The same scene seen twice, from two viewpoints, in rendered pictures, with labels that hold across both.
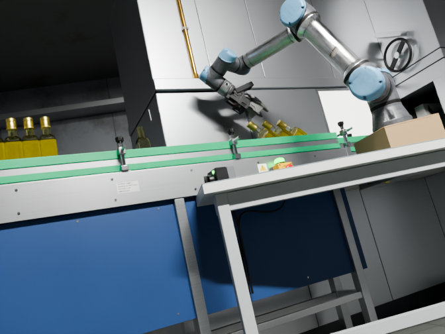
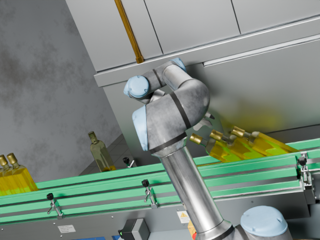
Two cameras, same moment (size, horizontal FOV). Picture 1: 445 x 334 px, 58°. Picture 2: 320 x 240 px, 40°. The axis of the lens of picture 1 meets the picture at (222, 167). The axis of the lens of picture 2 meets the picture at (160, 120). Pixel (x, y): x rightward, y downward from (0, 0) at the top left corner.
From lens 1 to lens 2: 2.06 m
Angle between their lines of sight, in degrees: 61
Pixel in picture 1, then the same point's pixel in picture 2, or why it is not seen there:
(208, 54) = (152, 20)
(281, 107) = (261, 80)
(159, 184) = (88, 227)
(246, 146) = (166, 192)
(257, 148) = not seen: hidden behind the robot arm
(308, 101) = (312, 62)
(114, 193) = (59, 232)
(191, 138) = not seen: hidden behind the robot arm
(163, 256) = not seen: outside the picture
